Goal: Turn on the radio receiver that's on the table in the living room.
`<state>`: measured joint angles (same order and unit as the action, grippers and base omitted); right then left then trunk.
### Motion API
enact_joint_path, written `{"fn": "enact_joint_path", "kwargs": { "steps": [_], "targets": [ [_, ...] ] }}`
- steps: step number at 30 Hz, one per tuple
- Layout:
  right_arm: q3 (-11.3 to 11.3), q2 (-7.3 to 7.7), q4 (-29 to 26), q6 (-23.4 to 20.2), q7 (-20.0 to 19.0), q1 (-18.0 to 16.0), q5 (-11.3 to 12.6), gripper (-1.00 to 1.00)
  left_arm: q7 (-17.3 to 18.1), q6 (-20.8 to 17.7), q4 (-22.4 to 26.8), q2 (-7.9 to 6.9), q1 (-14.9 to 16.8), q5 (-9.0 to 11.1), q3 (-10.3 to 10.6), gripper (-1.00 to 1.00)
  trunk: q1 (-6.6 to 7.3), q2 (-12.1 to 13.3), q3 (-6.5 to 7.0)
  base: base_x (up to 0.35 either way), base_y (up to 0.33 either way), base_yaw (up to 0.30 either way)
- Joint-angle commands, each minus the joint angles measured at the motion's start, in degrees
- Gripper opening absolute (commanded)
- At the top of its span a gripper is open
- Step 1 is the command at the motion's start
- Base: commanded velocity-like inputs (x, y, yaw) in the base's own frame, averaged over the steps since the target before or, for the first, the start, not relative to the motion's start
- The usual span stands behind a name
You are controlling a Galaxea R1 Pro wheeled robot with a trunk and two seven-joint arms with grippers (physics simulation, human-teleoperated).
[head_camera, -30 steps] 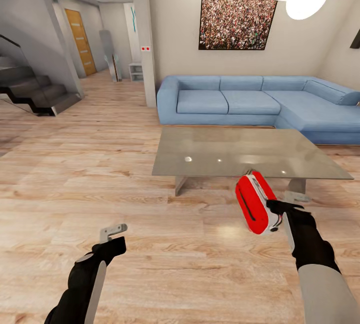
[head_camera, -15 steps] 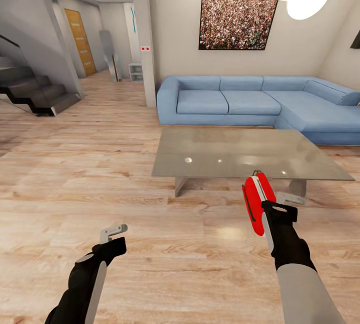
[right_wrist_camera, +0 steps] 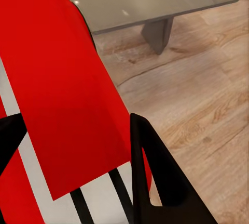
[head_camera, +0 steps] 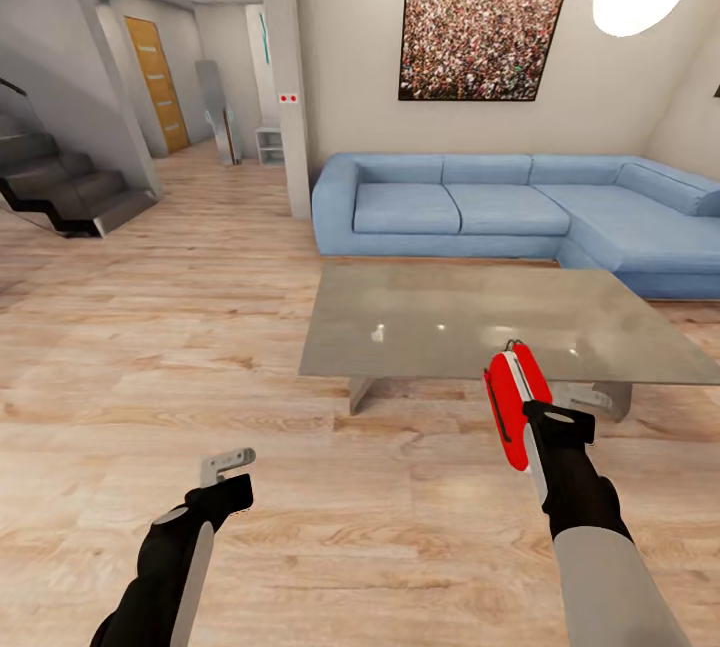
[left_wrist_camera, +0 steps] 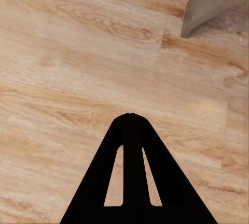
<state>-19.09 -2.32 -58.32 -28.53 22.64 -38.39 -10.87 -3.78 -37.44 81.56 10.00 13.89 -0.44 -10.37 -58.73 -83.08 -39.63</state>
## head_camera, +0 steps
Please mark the stairs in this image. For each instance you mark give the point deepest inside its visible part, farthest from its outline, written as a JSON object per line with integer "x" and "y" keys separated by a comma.
{"x": 61, "y": 192}

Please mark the radio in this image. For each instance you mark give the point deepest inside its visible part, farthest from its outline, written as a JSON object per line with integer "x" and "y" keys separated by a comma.
{"x": 514, "y": 377}

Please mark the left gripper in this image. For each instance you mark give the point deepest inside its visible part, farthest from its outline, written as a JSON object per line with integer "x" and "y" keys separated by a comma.
{"x": 233, "y": 495}

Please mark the picture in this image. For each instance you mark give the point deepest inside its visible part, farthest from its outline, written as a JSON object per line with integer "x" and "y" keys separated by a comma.
{"x": 475, "y": 50}

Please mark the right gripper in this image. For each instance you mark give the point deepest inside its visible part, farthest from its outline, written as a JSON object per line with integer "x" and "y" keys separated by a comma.
{"x": 585, "y": 422}

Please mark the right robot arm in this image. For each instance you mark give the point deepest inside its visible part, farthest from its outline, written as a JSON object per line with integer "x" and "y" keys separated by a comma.
{"x": 610, "y": 598}

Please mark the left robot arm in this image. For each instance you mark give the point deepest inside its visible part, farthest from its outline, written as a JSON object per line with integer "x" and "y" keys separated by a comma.
{"x": 159, "y": 607}

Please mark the standing mirror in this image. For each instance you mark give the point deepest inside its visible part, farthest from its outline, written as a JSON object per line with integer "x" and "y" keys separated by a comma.
{"x": 218, "y": 112}

